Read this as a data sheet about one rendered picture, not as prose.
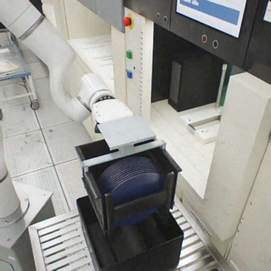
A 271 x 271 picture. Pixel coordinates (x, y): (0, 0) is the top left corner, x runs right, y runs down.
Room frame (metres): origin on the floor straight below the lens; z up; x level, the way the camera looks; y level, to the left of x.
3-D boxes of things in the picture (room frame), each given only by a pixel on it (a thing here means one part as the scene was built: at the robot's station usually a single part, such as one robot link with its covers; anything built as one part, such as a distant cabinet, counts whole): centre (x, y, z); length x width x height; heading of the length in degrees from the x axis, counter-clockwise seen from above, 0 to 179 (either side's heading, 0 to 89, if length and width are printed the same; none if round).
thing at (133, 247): (0.57, 0.03, 0.85); 0.28 x 0.28 x 0.17; 24
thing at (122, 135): (0.58, 0.03, 1.12); 0.24 x 0.20 x 0.32; 114
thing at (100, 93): (0.73, 0.09, 1.26); 0.09 x 0.03 x 0.08; 114
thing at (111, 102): (0.67, 0.07, 1.26); 0.11 x 0.10 x 0.07; 24
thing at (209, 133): (1.16, -0.36, 0.89); 0.22 x 0.21 x 0.04; 116
